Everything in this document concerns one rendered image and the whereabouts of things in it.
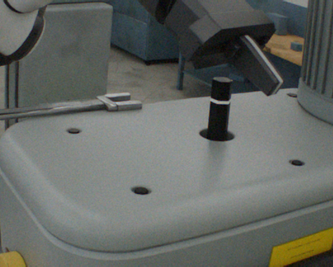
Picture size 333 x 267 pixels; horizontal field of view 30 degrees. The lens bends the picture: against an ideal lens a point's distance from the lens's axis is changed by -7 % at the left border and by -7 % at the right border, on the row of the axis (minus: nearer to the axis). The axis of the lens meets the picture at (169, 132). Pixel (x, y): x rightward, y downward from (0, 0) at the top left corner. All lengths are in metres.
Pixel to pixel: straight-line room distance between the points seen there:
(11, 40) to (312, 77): 0.41
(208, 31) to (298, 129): 0.19
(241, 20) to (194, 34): 0.06
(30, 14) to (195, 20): 0.34
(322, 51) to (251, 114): 0.12
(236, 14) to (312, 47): 0.17
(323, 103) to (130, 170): 0.28
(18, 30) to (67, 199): 0.40
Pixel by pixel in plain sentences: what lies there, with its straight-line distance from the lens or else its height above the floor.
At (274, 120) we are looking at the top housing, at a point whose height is 1.89.
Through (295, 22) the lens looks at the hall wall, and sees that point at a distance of 6.77.
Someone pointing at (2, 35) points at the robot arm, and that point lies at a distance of 0.88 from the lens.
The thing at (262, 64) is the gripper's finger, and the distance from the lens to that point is 0.62.
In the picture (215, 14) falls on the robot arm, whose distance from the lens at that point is 0.61.
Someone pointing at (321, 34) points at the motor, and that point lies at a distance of 0.76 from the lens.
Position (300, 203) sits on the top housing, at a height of 1.87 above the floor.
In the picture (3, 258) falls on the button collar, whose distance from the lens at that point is 0.63.
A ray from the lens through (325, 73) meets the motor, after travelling 0.76.
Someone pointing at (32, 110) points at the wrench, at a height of 1.90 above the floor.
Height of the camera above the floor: 2.13
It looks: 21 degrees down
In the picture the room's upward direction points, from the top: 5 degrees clockwise
